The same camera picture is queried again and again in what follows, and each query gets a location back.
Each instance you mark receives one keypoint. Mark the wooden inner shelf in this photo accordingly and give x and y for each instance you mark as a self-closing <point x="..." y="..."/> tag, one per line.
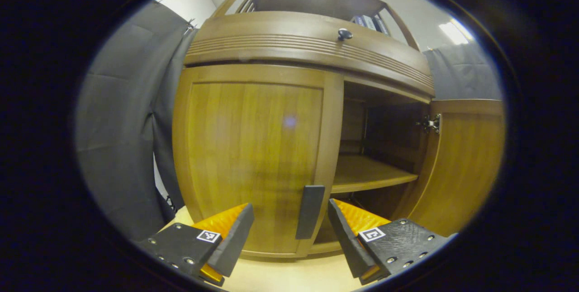
<point x="366" y="174"/>

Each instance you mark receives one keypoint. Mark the metal door hinge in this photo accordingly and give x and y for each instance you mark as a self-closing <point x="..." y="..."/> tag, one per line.
<point x="432" y="123"/>

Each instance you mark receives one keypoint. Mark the wooden cabinet drawer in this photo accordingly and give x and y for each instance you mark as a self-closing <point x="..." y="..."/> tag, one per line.
<point x="271" y="34"/>

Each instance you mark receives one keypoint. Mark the blue book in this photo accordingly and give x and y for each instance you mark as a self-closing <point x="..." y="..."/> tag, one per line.
<point x="358" y="21"/>

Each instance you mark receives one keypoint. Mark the small ceiling light panel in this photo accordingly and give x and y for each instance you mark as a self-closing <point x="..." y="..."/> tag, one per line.
<point x="454" y="32"/>

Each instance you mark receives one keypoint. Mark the wooden shoe cabinet door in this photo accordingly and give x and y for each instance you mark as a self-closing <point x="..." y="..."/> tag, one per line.
<point x="249" y="147"/>
<point x="461" y="170"/>

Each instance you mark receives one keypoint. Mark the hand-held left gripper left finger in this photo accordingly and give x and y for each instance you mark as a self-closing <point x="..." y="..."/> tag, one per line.
<point x="235" y="242"/>

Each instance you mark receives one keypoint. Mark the black round drawer knob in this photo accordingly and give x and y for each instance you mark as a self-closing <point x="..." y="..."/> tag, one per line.
<point x="344" y="34"/>

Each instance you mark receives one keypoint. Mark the grey book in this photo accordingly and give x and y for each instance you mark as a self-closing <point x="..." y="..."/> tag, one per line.
<point x="369" y="22"/>

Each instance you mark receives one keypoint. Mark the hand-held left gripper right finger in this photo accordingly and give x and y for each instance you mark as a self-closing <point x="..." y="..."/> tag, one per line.
<point x="346" y="242"/>

